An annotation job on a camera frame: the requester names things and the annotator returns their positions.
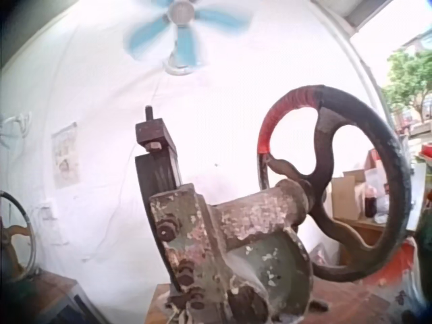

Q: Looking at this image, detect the brown cardboard box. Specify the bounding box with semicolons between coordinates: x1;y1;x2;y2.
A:
330;168;369;221

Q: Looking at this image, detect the red plastic bag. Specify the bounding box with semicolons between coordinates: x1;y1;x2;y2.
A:
367;240;419;291

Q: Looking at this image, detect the rusty green hand-crank machine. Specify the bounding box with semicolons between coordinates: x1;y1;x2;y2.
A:
134;105;330;324

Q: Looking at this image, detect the dark wooden cabinet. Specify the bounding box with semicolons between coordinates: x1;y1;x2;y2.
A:
0;268;109;324

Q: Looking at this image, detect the blue ceiling fan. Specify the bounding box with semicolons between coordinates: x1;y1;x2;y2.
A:
123;0;254;77

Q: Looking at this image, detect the wooden side table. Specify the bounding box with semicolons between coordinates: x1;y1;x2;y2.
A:
332;215;423;267

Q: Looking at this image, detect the wooden workbench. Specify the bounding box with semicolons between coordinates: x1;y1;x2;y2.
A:
145;281;402;324

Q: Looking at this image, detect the white wall hook with cable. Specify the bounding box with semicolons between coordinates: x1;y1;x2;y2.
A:
0;111;33;149

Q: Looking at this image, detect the white wall switch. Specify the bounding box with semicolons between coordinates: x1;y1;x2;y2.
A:
40;200;59;221

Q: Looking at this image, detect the black iron flywheel red wrap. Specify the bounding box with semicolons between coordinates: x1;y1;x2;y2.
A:
256;84;413;283

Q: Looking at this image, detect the dark drink bottle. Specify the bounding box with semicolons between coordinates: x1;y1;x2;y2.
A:
364;184;378;218

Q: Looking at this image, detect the paper wall poster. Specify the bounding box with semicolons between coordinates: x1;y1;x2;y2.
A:
51;121;81;189

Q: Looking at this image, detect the green tree outside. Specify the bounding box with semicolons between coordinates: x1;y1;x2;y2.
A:
383;32;432;119

